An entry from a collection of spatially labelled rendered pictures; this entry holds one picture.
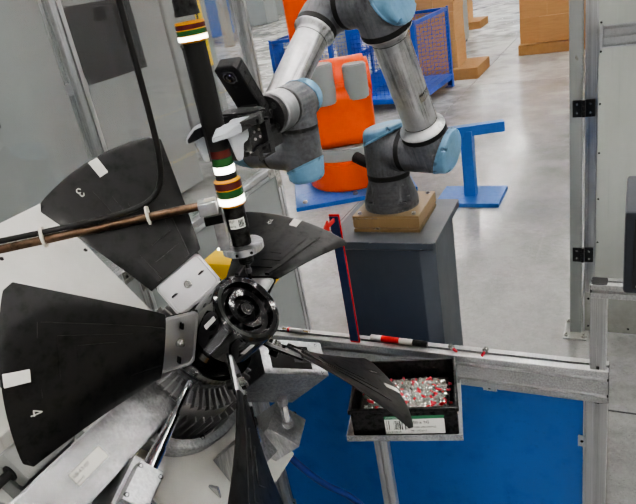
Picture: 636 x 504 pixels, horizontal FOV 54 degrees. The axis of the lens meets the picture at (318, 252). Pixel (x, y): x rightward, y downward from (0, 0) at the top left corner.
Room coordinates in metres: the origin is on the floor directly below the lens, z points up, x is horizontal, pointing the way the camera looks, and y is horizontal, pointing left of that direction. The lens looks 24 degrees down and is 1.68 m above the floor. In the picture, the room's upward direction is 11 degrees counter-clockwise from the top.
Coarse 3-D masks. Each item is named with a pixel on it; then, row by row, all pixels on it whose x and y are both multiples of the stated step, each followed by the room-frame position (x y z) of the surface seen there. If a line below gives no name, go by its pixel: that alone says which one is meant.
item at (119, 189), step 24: (144, 144) 1.06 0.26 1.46; (120, 168) 1.02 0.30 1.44; (144, 168) 1.03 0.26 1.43; (168, 168) 1.04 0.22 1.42; (96, 192) 0.99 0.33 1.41; (120, 192) 0.99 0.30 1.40; (144, 192) 1.00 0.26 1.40; (168, 192) 1.00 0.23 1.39; (48, 216) 0.96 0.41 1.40; (72, 216) 0.96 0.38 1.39; (96, 216) 0.97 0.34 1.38; (96, 240) 0.95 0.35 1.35; (120, 240) 0.95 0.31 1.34; (144, 240) 0.95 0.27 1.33; (168, 240) 0.95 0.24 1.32; (192, 240) 0.95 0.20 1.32; (120, 264) 0.94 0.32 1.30; (144, 264) 0.93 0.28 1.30; (168, 264) 0.93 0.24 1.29
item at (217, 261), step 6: (216, 252) 1.47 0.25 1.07; (222, 252) 1.46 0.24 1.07; (210, 258) 1.44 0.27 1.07; (216, 258) 1.43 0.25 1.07; (222, 258) 1.43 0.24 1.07; (228, 258) 1.42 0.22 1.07; (210, 264) 1.41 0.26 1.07; (216, 264) 1.40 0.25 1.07; (222, 264) 1.39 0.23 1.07; (228, 264) 1.38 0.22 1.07; (216, 270) 1.40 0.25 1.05; (222, 270) 1.39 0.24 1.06; (222, 276) 1.39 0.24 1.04
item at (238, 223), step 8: (176, 0) 0.95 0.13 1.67; (184, 0) 0.95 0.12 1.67; (192, 0) 0.96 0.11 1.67; (176, 8) 0.96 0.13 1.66; (184, 8) 0.95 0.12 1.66; (192, 8) 0.96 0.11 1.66; (176, 16) 0.96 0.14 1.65; (232, 208) 0.95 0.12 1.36; (240, 208) 0.96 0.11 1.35; (232, 216) 0.95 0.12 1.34; (240, 216) 0.95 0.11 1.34; (232, 224) 0.95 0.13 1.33; (240, 224) 0.95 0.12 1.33; (248, 224) 0.97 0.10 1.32; (232, 232) 0.95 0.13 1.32; (240, 232) 0.95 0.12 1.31; (248, 232) 0.96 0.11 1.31; (232, 240) 0.96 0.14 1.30; (240, 240) 0.95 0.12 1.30; (248, 240) 0.96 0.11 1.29; (248, 264) 0.96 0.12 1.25
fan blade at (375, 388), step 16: (304, 352) 0.88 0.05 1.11; (336, 368) 0.88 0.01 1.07; (352, 368) 0.94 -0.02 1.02; (368, 368) 0.99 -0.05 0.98; (352, 384) 0.85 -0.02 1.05; (368, 384) 0.89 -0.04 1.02; (384, 384) 0.93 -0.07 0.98; (384, 400) 0.85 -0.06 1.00; (400, 400) 0.90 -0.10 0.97; (400, 416) 0.83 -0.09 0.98
